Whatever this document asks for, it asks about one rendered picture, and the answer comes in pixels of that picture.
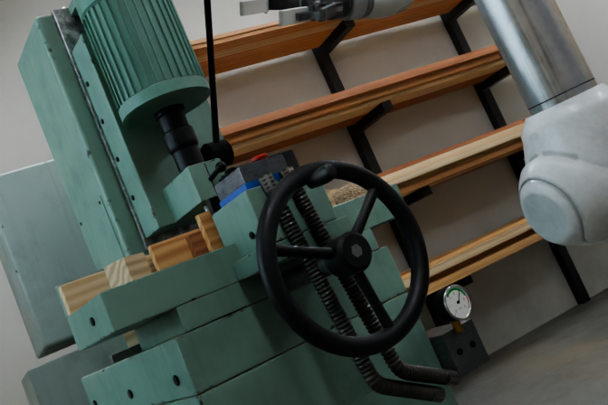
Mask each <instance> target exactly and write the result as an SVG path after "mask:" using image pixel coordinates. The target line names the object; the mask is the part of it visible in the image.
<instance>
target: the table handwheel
mask: <svg viewBox="0 0 608 405"><path fill-rule="evenodd" d="M325 164H331V165H333V166H335V167H336V169H337V176H336V178H335V179H339V180H344V181H348V182H351V183H353V184H357V185H359V186H361V187H363V188H365V189H366V190H367V193H366V198H365V199H364V202H363V204H362V207H361V209H360V212H359V214H358V215H357V217H356V221H355V223H354V225H353V227H352V230H351V231H348V232H345V233H343V234H341V235H339V236H337V237H336V238H334V239H332V240H330V241H328V243H327V244H326V245H325V247H324V248H322V247H301V246H290V245H279V244H276V240H277V230H278V225H279V221H280V217H281V214H282V212H283V210H284V208H285V206H286V204H287V203H288V201H289V200H290V198H291V197H292V196H293V195H294V194H295V193H296V192H297V191H298V190H299V189H301V188H302V187H303V186H305V185H307V180H308V179H309V178H310V177H311V175H312V174H313V173H314V172H316V171H317V170H318V169H319V168H320V167H321V166H322V165H325ZM376 198H378V199H379V200H380V201H381V202H382V203H383V204H384V205H385V206H386V208H387V209H388V210H389V211H390V213H391V214H392V215H393V216H394V218H395V219H396V221H397V223H398V225H399V226H400V228H401V230H402V233H403V235H404V238H405V241H406V244H407V248H408V251H409V256H410V262H411V281H410V287H409V291H408V295H407V298H406V300H405V303H404V306H403V308H402V310H401V312H400V313H399V315H398V316H397V317H396V319H395V320H394V321H392V319H391V317H390V316H389V315H388V314H387V312H386V310H385V308H384V306H383V305H382V303H381V301H380V300H379V298H378V296H377V294H376V292H375V291H374V289H373V287H372V285H371V283H370V282H369V280H368V278H367V276H366V273H365V272H364V270H366V269H367V268H368V267H369V265H370V263H371V260H372V250H371V247H370V245H369V243H368V241H367V240H366V238H365V237H364V236H363V235H362V234H363V231H364V228H365V226H366V222H367V219H368V217H369V214H370V212H371V211H372V208H373V206H374V204H375V200H376ZM278 257H293V258H309V259H317V261H316V262H317V264H318V269H319V271H321V272H322V274H324V275H326V277H329V276H331V275H334V276H336V277H338V278H348V277H350V276H353V278H354V279H355V281H356V283H357V284H358V286H359V287H360V289H361V290H362V292H363V294H364V295H365V297H366V299H367V301H368V302H369V304H370V306H371V307H372V309H373V310H374V312H375V315H376V317H377V318H378V320H379V322H380V324H381V326H382V327H383V328H384V329H382V330H381V331H379V332H377V333H375V334H371V335H366V336H346V335H342V334H336V333H333V332H331V331H329V330H328V329H326V328H324V327H322V326H321V325H319V324H317V323H316V322H315V321H313V320H312V319H311V318H310V317H309V316H307V315H306V314H305V312H304V311H303V310H302V309H301V308H300V307H299V305H298V304H297V303H296V301H295V300H294V299H293V297H292V295H291V294H290V291H295V290H297V289H300V288H302V287H305V286H307V285H309V284H312V283H311V280H312V279H309V275H308V272H307V271H305V268H303V265H304V264H301V263H300V264H299V265H297V266H295V267H292V268H289V269H287V270H285V271H284V272H283V273H282V274H281V272H280V266H279V262H278ZM256 258H257V264H258V269H259V272H260V276H261V281H262V284H263V286H264V288H265V291H266V293H267V295H268V297H269V299H270V301H271V303H272V305H273V306H274V308H275V310H276V311H277V312H278V314H279V315H280V317H281V318H282V320H283V321H284V322H285V323H286V324H287V325H288V326H289V327H290V329H291V330H292V331H294V332H295V333H296V334H297V335H298V336H300V337H301V338H302V339H303V340H305V341H306V342H308V343H309V344H312V345H313V346H315V347H317V348H318V349H320V350H322V351H325V352H327V353H332V354H335V355H339V356H344V357H366V356H370V355H375V354H378V353H382V352H384V351H386V350H388V349H390V348H392V347H393V346H395V345H396V344H398V343H399V342H400V341H402V340H403V339H404V338H405V337H406V336H407V335H408V334H409V332H410V331H411V330H412V329H413V327H414V325H415V324H416V322H417V321H418V319H419V317H420V315H421V313H422V311H423V307H424V304H425V301H426V298H427V294H428V288H429V277H430V270H429V260H428V253H427V249H426V245H425V241H424V238H423V234H422V231H421V229H420V226H419V224H418V222H417V220H416V219H415V217H414V215H413V213H412V211H411V209H410V208H409V206H408V205H407V204H406V202H405V201H404V199H403V198H402V197H401V196H400V194H399V193H398V192H397V191H396V190H395V189H394V188H393V187H392V186H391V185H390V184H389V183H387V182H386V181H385V180H384V179H382V178H381V177H380V176H378V175H377V174H374V173H373V172H371V171H369V170H367V169H365V168H364V167H362V166H359V165H355V164H352V163H349V162H344V161H337V160H323V161H317V162H312V163H309V164H306V165H303V166H301V167H298V168H297V169H295V170H293V171H292V172H290V173H289V174H287V175H286V176H284V177H283V178H282V179H281V180H280V181H279V182H278V183H277V184H276V185H275V187H274V188H273V189H272V191H271V193H270V194H269V196H268V198H267V200H266V202H265V204H264V205H263V207H262V210H261V215H260V218H259V221H258V226H257V231H256Z"/></svg>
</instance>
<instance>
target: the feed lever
mask: <svg viewBox="0 0 608 405"><path fill-rule="evenodd" d="M204 19H205V32H206V46H207V60H208V73H209V87H210V90H211V94H210V100H211V114H212V128H213V142H210V143H207V144H203V146H202V148H201V154H202V156H203V159H204V161H209V160H212V159H215V158H220V160H221V162H224V163H225V164H226V167H227V166H230V165H232V164H233V159H234V154H233V148H232V146H231V145H230V143H229V142H228V141H227V140H225V139H221V140H220V137H219V122H218V107H217V94H216V79H215V65H214V37H213V22H212V7H211V0H204Z"/></svg>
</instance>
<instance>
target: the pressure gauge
mask: <svg viewBox="0 0 608 405"><path fill-rule="evenodd" d="M459 290H460V303H459V304H457V301H459ZM435 308H436V311H437V313H438V314H439V316H440V317H441V318H442V319H443V320H445V321H447V322H451V325H452V327H453V328H454V329H455V331H456V333H459V332H461V331H463V327H462V325H461V322H460V320H464V319H466V318H468V317H469V316H470V313H471V309H472V302H471V298H470V295H469V293H468V291H467V290H466V289H465V288H464V287H462V286H459V285H451V286H449V287H445V288H442V289H440V290H439V291H438V292H437V294H436V296H435Z"/></svg>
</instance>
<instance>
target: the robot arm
mask: <svg viewBox="0 0 608 405"><path fill-rule="evenodd" d="M413 1H414V0H246V1H240V16H245V15H251V14H262V13H265V14H267V13H268V12H269V10H279V26H285V25H291V24H300V23H305V22H308V21H309V20H310V21H311V22H314V21H316V20H317V19H318V22H320V23H322V22H324V21H326V20H329V21H332V20H337V19H338V20H343V21H350V20H356V19H363V18H366V19H381V18H386V17H389V16H393V15H395V14H400V13H401V12H403V11H405V10H406V9H407V8H408V7H409V6H410V5H411V4H412V3H413ZM474 2H475V4H476V6H477V7H478V9H479V11H480V14H481V16H482V18H483V20H484V22H485V24H486V25H487V27H488V29H489V32H490V34H491V36H492V38H493V40H494V42H495V44H496V45H497V47H498V49H499V52H500V54H501V56H502V58H503V60H504V62H505V63H506V65H507V67H508V70H509V72H510V74H511V76H512V78H513V80H514V81H515V83H516V85H517V87H518V90H519V92H520V94H521V96H522V98H523V100H524V102H525V104H526V106H527V109H528V111H529V113H530V115H531V117H529V118H526V120H525V123H524V126H523V129H522V134H521V139H522V142H523V147H524V155H525V164H526V165H525V167H524V168H523V169H522V171H521V174H520V178H519V184H518V199H519V202H520V205H521V208H522V212H523V214H524V216H525V218H526V220H527V222H528V224H529V225H530V227H531V228H532V229H533V230H534V231H535V232H536V233H537V234H538V235H539V236H541V237H542V238H543V239H545V240H548V241H550V242H552V243H555V244H558V245H562V246H569V247H577V246H587V245H595V244H601V243H605V242H608V85H607V84H604V83H601V84H597V82H596V80H595V78H594V75H593V74H592V72H591V70H590V68H589V66H588V64H587V62H586V60H585V58H584V56H583V54H582V52H581V50H580V48H579V46H578V44H577V42H576V40H575V38H574V36H573V35H572V33H571V31H570V29H569V27H568V25H567V23H566V21H565V18H564V17H563V15H562V13H561V11H560V9H559V7H558V5H557V3H556V0H474Z"/></svg>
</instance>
